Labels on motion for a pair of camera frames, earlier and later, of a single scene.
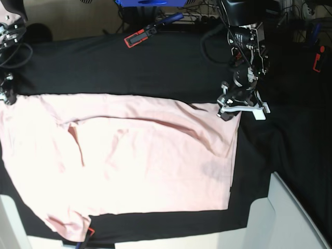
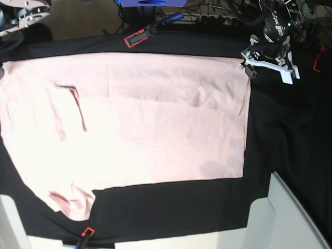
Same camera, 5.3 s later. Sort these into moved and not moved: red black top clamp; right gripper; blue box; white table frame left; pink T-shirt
Moved: pink T-shirt; right gripper
Not moved: blue box; white table frame left; red black top clamp
